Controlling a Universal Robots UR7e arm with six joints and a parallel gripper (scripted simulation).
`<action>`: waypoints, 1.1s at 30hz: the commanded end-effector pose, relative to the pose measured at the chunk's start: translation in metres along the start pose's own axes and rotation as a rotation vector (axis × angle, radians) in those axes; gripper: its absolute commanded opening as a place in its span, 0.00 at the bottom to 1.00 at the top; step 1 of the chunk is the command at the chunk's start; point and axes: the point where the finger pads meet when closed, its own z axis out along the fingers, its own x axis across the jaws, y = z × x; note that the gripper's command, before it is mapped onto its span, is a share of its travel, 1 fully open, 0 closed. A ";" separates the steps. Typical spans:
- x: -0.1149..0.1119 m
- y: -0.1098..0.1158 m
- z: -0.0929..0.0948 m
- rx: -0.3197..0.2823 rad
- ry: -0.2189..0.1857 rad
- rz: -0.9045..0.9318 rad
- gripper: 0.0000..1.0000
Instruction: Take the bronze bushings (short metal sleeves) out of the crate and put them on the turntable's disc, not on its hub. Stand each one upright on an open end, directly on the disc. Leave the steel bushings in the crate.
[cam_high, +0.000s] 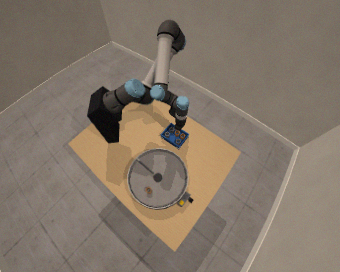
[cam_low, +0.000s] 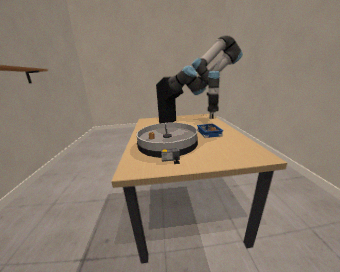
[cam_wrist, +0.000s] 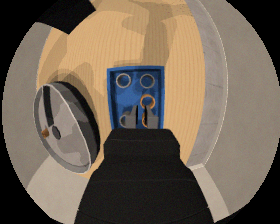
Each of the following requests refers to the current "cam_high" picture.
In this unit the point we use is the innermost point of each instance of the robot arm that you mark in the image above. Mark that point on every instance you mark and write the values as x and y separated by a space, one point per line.
130 91

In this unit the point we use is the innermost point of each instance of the blue rectangular crate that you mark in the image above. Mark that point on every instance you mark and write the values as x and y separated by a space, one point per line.
172 138

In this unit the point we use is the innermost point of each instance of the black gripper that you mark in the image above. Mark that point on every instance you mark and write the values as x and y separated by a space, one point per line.
180 121

